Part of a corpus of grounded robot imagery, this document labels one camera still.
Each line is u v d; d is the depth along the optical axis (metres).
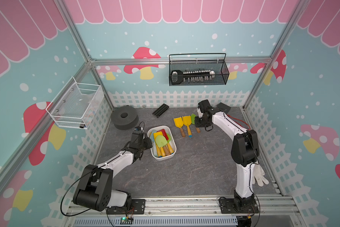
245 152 0.54
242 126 0.59
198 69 0.92
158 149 0.94
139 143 0.70
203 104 0.78
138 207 0.75
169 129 0.99
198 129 1.03
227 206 0.74
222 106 1.21
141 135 0.73
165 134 1.00
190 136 1.01
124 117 1.06
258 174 0.84
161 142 0.97
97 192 0.43
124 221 0.73
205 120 0.73
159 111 1.16
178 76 0.90
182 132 1.03
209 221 0.71
